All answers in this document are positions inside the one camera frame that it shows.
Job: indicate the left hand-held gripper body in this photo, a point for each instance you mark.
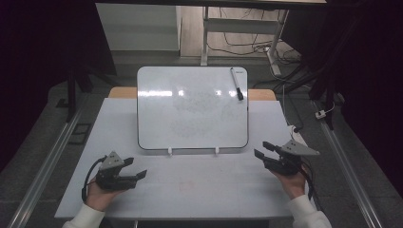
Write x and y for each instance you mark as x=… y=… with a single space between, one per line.
x=111 y=164

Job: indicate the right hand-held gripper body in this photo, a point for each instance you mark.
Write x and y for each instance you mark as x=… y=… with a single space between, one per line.
x=296 y=148

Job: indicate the white whiteboard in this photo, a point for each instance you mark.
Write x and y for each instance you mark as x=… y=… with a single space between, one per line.
x=190 y=126

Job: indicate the grey marker with black cap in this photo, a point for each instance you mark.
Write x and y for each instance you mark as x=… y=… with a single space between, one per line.
x=236 y=83

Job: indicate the person's left hand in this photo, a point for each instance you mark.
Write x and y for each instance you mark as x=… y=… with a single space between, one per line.
x=98 y=198

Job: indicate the person's right hand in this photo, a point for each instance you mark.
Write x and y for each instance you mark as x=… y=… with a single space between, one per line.
x=294 y=185

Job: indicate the white power strip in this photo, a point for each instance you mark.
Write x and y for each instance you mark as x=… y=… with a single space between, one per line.
x=297 y=136

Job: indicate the black plug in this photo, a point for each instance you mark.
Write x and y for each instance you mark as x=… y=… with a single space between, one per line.
x=297 y=129

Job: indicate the white whiteboard stand clip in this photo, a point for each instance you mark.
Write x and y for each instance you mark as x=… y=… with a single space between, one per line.
x=217 y=151
x=170 y=151

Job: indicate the small white adapter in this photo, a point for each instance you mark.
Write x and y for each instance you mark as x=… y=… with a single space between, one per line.
x=320 y=114

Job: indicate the white table cover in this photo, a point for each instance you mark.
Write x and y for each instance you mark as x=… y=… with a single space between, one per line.
x=190 y=193

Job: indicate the black metal stand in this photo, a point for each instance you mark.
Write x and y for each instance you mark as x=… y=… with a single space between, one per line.
x=329 y=104
x=71 y=95

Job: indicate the wooden table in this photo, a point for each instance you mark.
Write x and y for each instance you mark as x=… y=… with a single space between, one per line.
x=122 y=92

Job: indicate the dark curtain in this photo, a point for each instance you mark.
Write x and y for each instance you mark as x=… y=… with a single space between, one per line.
x=374 y=79
x=38 y=63

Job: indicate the aluminium rail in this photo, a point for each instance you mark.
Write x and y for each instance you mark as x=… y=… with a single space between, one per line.
x=44 y=172
x=348 y=177

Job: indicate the white desk frame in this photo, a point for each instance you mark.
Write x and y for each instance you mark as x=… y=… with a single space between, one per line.
x=240 y=26

